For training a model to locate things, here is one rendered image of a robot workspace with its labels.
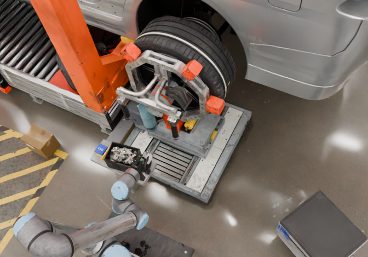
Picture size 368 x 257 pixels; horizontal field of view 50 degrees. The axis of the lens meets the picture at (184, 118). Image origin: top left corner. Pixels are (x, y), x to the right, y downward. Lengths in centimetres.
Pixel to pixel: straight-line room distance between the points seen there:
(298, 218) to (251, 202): 48
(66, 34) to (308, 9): 124
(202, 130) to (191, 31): 95
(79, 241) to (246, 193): 150
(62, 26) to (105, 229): 105
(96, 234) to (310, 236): 131
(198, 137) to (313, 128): 95
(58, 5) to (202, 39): 78
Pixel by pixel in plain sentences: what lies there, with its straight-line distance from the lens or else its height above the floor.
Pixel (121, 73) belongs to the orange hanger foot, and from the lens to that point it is 281.
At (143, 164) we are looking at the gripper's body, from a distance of 224.
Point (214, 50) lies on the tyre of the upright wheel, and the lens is 227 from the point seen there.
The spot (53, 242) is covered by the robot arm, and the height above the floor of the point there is 119.
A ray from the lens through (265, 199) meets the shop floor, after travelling 299.
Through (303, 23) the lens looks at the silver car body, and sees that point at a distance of 209.
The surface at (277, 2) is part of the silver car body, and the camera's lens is 205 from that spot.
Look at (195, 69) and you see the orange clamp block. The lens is 212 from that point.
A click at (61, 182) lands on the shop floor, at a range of 327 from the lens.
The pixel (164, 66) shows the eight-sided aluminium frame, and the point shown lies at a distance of 220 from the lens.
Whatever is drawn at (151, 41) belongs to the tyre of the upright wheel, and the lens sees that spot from 226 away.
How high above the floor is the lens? 277
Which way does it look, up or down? 57 degrees down
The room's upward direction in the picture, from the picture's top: 9 degrees counter-clockwise
